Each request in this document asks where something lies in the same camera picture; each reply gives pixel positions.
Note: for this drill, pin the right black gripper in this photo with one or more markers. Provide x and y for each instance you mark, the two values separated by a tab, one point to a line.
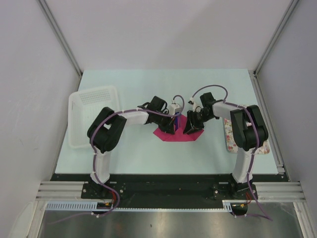
190	122

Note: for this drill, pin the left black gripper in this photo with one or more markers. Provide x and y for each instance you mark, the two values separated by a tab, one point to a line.
168	128

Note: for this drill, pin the blue metallic fork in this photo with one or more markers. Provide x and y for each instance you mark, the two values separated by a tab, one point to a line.
177	122

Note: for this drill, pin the pink paper napkin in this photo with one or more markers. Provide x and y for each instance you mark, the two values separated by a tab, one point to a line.
178	136

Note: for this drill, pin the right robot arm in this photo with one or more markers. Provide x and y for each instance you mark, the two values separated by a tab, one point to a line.
242	172

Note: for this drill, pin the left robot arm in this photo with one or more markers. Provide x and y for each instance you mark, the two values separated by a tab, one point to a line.
106	130

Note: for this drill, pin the floral cloth mat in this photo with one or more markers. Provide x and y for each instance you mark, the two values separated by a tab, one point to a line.
231	138

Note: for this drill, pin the white plastic basket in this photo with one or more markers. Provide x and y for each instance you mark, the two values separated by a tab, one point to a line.
83	107

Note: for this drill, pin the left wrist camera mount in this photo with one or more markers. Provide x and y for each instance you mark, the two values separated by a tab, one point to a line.
175	108

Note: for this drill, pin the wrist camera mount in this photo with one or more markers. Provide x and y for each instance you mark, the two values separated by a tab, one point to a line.
175	108
195	106

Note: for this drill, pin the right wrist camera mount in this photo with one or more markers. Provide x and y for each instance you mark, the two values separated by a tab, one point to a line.
195	106

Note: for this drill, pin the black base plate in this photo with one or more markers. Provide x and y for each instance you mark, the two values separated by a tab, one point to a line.
169	191

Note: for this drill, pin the white slotted cable duct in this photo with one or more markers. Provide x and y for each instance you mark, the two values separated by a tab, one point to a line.
94	206

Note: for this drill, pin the aluminium frame rail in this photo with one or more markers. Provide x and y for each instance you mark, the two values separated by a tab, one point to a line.
60	190

